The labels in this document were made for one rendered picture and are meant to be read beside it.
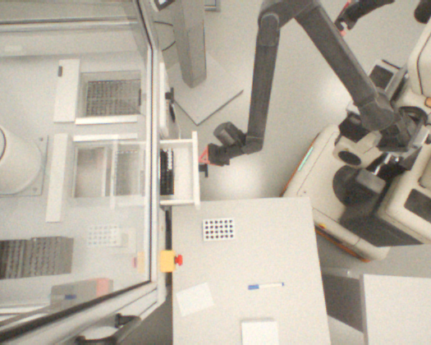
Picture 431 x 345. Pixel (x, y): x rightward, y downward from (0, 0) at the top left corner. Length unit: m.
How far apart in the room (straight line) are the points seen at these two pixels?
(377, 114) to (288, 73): 1.63
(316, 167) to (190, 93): 1.05
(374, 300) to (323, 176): 0.79
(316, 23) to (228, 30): 1.90
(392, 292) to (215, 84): 1.69
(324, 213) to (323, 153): 0.37
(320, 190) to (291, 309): 0.82
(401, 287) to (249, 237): 0.61
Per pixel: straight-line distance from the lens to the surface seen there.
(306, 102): 2.37
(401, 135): 0.97
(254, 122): 0.91
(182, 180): 1.17
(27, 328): 0.40
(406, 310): 1.42
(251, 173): 2.06
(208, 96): 2.24
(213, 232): 1.17
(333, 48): 0.80
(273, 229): 1.24
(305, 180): 1.83
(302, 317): 1.27
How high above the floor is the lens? 1.97
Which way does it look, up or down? 74 degrees down
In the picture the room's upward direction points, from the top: straight up
